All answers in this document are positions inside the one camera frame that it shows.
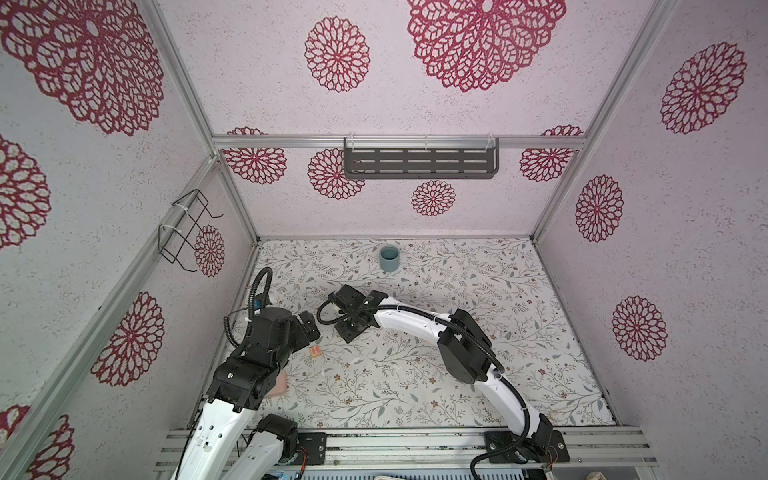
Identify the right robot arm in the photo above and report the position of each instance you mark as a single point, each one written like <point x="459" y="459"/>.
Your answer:
<point x="466" y="352"/>

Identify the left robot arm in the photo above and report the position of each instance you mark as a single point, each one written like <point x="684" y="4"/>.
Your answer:
<point x="217" y="445"/>

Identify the teal cup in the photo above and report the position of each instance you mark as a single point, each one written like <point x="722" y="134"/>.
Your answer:
<point x="389" y="258"/>

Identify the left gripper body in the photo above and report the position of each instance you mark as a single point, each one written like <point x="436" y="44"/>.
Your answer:
<point x="297" y="338"/>

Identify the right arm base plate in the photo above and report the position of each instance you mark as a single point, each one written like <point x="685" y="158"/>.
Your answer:
<point x="551" y="450"/>

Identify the grey wall shelf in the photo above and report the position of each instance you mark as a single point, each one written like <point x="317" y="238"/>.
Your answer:
<point x="422" y="163"/>

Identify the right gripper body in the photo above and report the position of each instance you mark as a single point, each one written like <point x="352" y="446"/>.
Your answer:
<point x="348" y="329"/>

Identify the pink flat block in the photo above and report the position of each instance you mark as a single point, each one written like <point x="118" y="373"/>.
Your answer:
<point x="281" y="386"/>

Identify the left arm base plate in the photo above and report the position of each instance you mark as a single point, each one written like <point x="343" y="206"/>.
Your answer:
<point x="307" y="449"/>

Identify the black wire rack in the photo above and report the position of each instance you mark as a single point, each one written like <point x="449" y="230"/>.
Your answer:
<point x="174" y="236"/>

